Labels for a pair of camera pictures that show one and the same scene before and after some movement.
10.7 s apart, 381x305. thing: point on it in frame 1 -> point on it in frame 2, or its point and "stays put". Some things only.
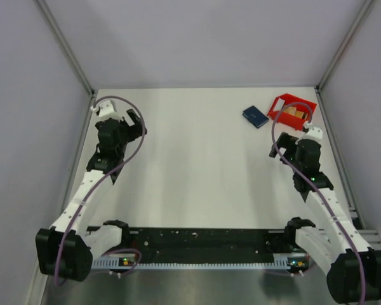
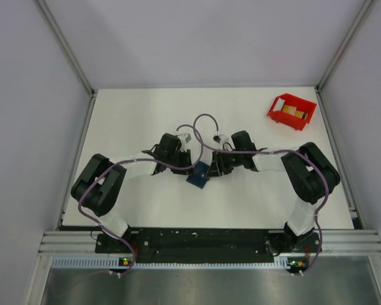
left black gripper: (135, 131) -> (186, 156)
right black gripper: (287, 142) -> (217, 166)
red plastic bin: (287, 118) stays put
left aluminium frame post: (65, 42) stays put
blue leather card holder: (255, 117) -> (199, 177)
